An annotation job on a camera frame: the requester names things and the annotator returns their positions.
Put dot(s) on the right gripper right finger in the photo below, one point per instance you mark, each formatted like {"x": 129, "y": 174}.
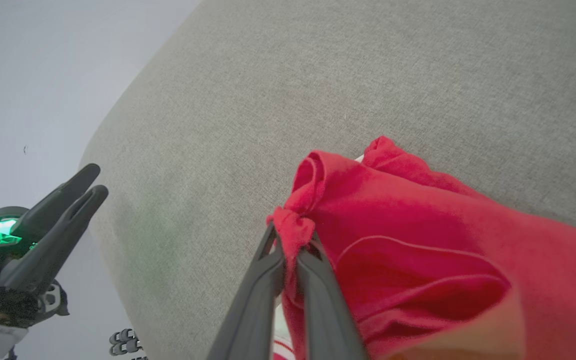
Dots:
{"x": 325, "y": 315}

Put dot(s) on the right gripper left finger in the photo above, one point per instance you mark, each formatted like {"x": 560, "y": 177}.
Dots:
{"x": 253, "y": 315}

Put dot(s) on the grey cylindrical fittings cluster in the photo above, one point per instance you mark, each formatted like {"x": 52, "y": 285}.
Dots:
{"x": 125, "y": 342}

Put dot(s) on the red and white garment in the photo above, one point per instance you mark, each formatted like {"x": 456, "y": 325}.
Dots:
{"x": 418, "y": 250}

